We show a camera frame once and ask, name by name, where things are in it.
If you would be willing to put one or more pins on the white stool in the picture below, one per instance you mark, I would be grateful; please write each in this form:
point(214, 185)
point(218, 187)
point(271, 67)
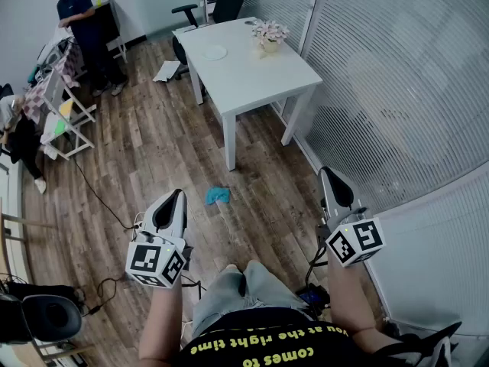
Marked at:
point(120, 48)

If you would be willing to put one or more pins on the white paper on floor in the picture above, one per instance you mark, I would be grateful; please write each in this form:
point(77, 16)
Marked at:
point(167, 71)

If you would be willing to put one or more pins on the yellow paper sheet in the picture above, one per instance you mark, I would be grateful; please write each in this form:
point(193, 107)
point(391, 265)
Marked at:
point(66, 108)

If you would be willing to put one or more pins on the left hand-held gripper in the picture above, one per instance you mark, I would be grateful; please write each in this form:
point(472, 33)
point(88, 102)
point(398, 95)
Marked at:
point(147, 258)

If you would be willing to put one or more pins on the black waist device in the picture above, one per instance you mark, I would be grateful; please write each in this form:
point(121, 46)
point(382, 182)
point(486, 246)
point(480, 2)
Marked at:
point(313, 296)

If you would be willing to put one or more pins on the black swivel chair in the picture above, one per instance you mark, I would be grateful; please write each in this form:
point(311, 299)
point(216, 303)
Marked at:
point(53, 319)

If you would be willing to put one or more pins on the black cabinet box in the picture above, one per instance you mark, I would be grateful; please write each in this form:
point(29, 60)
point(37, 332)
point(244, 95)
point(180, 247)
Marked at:
point(107, 23)

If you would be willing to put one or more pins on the person's black printed shirt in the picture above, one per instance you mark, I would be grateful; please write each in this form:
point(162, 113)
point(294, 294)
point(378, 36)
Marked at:
point(275, 342)

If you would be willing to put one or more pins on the person's left forearm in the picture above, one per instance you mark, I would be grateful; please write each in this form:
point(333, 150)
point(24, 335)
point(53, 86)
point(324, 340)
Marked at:
point(160, 319)

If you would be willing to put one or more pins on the grey table grommet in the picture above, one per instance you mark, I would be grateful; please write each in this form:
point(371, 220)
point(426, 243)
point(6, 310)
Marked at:
point(250, 23)

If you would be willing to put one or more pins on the checkered cloth table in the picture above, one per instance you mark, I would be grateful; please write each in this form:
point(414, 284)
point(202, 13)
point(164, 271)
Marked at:
point(34, 98)

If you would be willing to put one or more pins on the teal cloth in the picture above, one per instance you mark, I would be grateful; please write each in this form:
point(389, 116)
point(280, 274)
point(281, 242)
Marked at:
point(217, 196)

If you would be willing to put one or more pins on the white round plate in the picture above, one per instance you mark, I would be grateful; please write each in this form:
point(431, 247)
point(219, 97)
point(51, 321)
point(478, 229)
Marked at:
point(214, 52)

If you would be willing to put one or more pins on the person's light jeans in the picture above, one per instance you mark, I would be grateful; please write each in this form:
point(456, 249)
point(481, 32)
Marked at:
point(229, 296)

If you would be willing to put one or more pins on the white power strip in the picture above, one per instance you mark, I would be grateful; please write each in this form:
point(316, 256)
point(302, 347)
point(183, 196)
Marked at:
point(139, 226)

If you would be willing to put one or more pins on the person's right forearm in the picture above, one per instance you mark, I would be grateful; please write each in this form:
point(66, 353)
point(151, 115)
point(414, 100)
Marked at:
point(345, 300)

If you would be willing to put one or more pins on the light wooden table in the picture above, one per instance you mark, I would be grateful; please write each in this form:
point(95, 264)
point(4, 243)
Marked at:
point(15, 220)

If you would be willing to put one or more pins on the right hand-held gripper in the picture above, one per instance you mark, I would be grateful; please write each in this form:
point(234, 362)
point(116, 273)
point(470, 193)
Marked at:
point(359, 241)

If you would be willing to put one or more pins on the green paper sheet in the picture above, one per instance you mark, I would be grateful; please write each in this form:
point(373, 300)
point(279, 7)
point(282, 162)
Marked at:
point(59, 127)

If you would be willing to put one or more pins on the pink flower bouquet in pot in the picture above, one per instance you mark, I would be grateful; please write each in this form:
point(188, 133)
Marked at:
point(269, 33)

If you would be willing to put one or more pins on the white square table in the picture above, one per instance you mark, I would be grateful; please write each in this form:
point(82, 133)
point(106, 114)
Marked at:
point(244, 78)

